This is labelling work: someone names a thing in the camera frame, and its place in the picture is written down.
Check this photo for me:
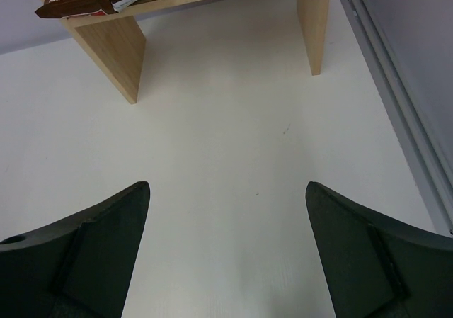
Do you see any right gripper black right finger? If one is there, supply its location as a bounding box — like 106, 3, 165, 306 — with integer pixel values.
305, 181, 452, 317

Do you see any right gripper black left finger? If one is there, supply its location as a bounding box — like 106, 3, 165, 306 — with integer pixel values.
1, 181, 151, 317

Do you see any wooden two-tier shelf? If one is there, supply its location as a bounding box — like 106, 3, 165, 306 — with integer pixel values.
23, 0, 333, 105

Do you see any grey aluminium corner post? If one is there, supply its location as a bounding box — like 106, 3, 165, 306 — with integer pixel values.
340, 0, 452, 236

